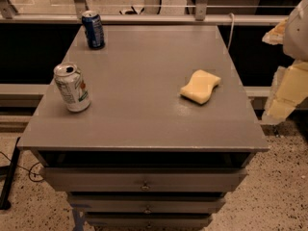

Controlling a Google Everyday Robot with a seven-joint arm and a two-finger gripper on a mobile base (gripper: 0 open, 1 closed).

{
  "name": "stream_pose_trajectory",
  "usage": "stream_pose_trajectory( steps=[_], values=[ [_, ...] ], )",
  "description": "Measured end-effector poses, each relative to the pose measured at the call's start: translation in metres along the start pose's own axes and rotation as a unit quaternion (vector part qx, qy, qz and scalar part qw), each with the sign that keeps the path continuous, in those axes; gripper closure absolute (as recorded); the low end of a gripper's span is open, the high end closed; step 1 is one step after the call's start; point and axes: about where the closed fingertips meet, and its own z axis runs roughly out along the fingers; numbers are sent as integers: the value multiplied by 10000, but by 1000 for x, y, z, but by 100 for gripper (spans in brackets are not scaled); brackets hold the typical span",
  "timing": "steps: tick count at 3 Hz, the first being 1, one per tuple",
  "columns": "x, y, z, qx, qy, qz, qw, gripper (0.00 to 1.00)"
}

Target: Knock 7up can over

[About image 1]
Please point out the white green 7up can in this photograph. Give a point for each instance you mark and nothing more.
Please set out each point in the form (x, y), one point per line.
(72, 87)

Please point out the bottom grey drawer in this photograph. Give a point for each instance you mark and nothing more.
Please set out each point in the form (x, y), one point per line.
(148, 221)

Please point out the blue soda can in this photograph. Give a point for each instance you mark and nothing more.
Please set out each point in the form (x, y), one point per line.
(93, 29)

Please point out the yellow sponge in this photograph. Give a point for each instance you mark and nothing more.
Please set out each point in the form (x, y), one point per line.
(200, 87)

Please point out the metal window rail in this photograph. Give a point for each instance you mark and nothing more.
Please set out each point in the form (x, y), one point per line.
(9, 15)

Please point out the top grey drawer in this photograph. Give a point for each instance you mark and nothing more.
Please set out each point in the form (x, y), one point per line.
(144, 180)

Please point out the grey drawer cabinet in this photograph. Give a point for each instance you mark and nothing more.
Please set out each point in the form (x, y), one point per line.
(137, 117)

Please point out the middle grey drawer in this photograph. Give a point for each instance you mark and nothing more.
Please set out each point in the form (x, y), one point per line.
(147, 204)

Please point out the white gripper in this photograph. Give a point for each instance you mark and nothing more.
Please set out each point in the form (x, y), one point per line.
(296, 36)

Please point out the black stand leg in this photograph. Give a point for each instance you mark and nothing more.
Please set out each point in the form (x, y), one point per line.
(7, 173)

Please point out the grey drawer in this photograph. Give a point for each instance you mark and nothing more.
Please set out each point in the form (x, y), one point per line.
(148, 221)
(144, 180)
(147, 204)

